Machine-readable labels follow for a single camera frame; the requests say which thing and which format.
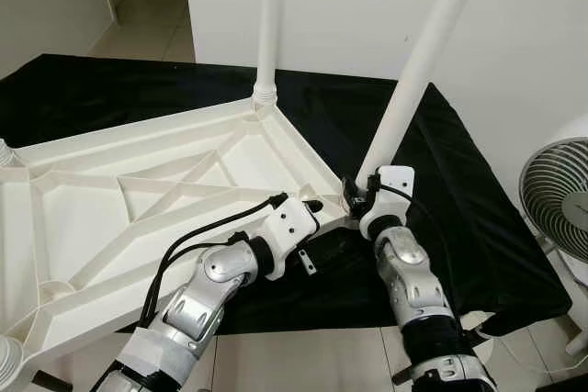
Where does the white plastic table top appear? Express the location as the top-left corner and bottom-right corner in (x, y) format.
(0, 98), (359, 365)

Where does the black tablecloth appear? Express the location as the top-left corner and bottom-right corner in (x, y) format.
(0, 52), (572, 336)

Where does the white floor fan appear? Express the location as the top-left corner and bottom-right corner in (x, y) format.
(519, 117), (588, 356)

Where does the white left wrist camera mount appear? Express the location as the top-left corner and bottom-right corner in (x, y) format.
(257, 195), (322, 278)

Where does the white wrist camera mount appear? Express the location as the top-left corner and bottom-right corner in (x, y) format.
(257, 195), (322, 278)
(358, 165), (416, 239)

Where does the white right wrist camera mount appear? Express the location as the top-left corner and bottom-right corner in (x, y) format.
(358, 165), (416, 239)

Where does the black table frame leg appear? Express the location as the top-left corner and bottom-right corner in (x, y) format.
(390, 366), (424, 386)
(32, 372), (74, 392)

